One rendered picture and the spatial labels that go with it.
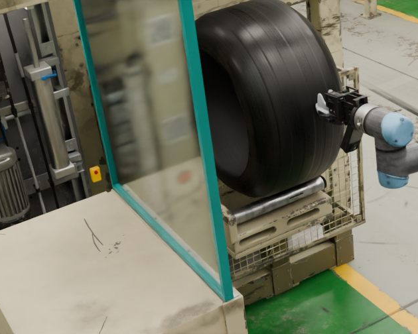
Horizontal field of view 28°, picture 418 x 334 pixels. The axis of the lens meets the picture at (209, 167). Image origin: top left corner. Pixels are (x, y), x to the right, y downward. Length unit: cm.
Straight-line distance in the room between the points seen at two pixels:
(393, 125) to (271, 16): 56
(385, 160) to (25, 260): 89
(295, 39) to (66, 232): 88
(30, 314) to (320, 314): 203
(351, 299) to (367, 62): 256
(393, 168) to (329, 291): 162
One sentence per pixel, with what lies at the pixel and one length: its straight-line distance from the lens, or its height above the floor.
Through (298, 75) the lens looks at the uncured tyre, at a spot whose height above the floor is 133.
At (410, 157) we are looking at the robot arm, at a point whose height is 121.
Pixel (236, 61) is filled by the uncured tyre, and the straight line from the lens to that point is 229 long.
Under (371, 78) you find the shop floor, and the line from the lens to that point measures 556.
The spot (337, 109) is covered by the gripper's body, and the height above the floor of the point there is 129.
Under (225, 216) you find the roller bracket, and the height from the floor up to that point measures 95.
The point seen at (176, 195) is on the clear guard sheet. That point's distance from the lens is 161.
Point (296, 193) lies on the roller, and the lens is 256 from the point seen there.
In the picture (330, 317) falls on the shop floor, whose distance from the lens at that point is 350.
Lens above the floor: 223
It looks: 29 degrees down
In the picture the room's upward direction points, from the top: 8 degrees counter-clockwise
